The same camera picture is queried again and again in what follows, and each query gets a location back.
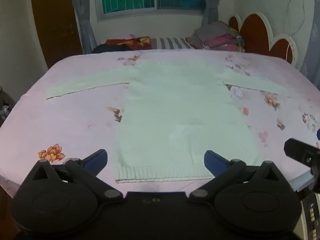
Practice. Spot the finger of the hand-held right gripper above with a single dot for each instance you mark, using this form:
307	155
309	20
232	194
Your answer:
300	152

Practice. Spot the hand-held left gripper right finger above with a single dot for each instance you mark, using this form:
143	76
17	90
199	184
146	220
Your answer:
214	161

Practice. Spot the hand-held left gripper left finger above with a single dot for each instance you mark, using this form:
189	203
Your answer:
96	159

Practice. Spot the white knit sweater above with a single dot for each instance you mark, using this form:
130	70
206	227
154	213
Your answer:
175	105

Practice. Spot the pile of folded clothes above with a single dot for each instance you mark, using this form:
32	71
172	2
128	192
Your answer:
217	37

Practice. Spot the pink floral bed sheet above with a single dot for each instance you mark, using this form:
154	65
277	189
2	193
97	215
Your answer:
75	120

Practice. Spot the black cloth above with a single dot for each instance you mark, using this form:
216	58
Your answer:
110	48

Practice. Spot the red floral blanket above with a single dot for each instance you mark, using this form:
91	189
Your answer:
135	42

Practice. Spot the red heart-shaped headboard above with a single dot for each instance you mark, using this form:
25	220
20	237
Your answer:
257	35

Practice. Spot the grey striped blanket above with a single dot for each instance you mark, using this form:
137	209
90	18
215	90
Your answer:
170	43

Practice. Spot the brown wooden door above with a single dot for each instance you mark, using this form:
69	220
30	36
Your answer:
55	25

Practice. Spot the grey curtain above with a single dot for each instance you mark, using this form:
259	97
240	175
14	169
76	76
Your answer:
211	2
83	15

